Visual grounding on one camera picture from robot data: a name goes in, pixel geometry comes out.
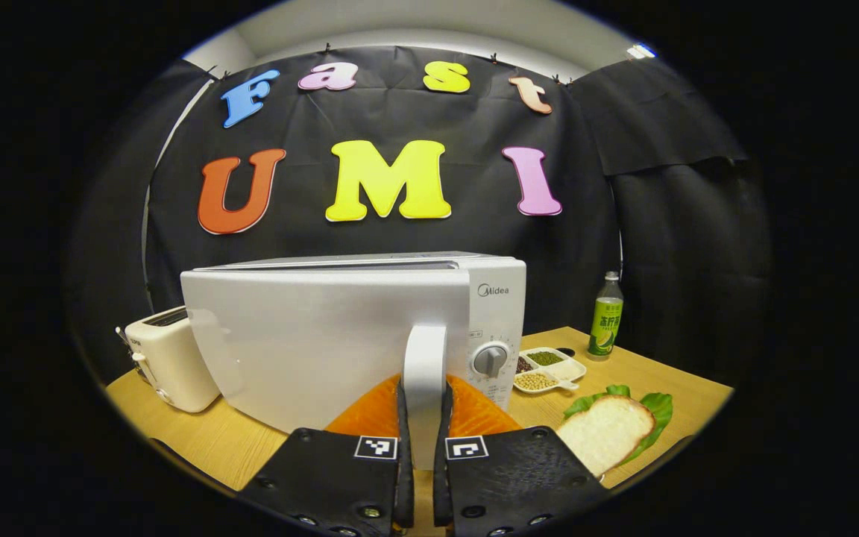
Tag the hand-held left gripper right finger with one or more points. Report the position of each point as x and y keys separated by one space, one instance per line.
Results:
x=441 y=485

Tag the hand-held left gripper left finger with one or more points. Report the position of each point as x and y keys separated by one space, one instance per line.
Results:
x=405 y=477

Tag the white microwave oven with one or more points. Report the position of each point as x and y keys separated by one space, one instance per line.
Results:
x=310 y=335

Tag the bread and lettuce sandwich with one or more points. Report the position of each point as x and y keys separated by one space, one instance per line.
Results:
x=605 y=432

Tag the white divided dish of beans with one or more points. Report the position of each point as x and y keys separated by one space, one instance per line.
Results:
x=556 y=371

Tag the green label drink bottle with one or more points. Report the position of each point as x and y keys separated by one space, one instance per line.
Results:
x=606 y=324

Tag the cream white toaster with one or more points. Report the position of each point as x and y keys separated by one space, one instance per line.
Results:
x=176 y=358

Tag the small ceiling light panel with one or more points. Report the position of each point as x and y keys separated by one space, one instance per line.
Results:
x=640 y=51

